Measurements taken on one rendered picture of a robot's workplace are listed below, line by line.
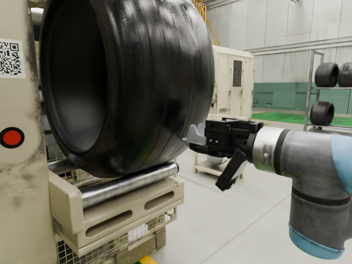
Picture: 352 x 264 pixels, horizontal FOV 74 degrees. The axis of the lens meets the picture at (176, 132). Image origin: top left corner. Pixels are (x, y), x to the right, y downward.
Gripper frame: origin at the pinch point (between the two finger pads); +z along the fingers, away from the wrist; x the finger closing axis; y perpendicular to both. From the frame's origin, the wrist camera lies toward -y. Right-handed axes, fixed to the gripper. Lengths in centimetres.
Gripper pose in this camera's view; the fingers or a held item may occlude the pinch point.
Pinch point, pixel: (186, 142)
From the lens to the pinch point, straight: 62.6
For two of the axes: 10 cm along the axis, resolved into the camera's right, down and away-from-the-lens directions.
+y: 0.0, -9.8, -1.8
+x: -6.9, 1.3, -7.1
